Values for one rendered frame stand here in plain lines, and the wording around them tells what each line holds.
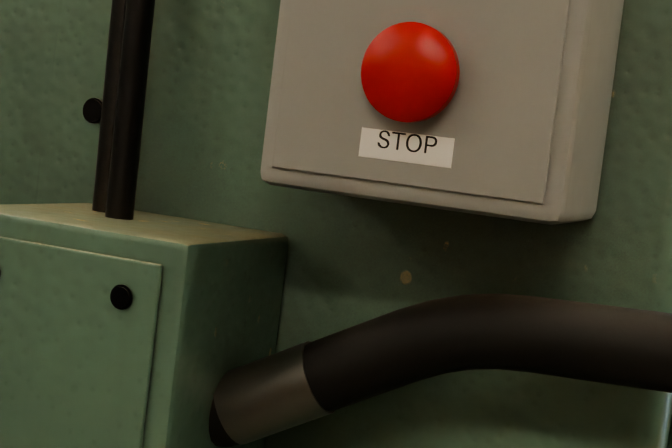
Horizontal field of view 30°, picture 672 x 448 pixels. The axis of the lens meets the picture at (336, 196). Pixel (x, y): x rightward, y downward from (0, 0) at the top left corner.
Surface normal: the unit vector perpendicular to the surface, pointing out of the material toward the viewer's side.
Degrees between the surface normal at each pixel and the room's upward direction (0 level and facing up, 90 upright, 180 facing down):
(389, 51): 84
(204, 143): 90
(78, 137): 90
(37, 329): 90
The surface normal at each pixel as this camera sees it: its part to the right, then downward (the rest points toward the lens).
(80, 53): -0.37, 0.00
